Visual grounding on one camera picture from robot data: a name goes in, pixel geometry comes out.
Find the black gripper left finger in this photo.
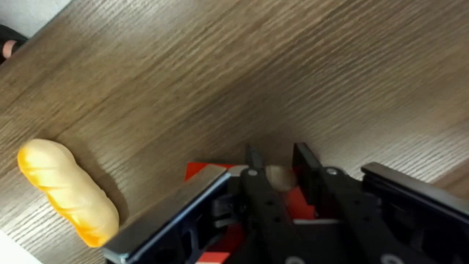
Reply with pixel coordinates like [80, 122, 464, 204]
[241, 144, 296, 264]

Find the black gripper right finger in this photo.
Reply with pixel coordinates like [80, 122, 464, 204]
[291, 142, 391, 264]

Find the yellow bread loaf toy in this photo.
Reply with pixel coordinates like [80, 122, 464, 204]
[16, 139, 120, 248]

